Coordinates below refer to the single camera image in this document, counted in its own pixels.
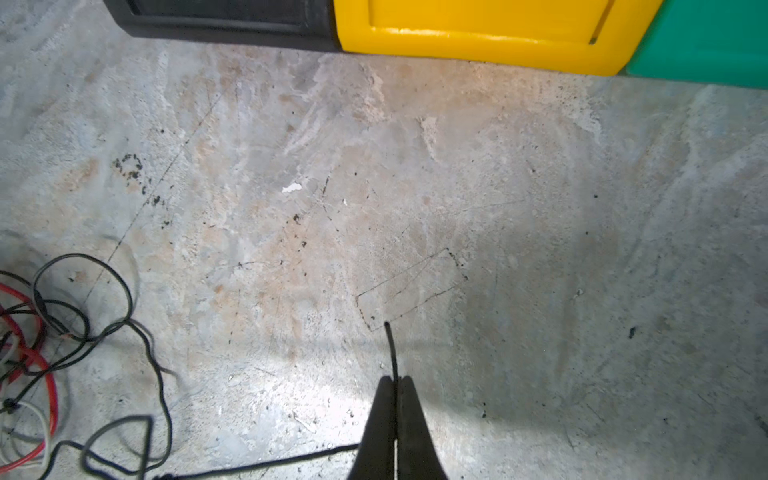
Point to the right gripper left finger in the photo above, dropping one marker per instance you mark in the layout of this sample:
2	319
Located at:
375	457

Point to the yellow plastic bin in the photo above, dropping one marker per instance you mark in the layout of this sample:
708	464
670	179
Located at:
582	37

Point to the black plastic bin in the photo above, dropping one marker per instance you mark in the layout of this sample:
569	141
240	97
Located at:
295	24

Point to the green plastic bin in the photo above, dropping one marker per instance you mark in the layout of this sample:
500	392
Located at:
713	42

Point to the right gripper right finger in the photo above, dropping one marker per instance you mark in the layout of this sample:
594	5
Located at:
416	454

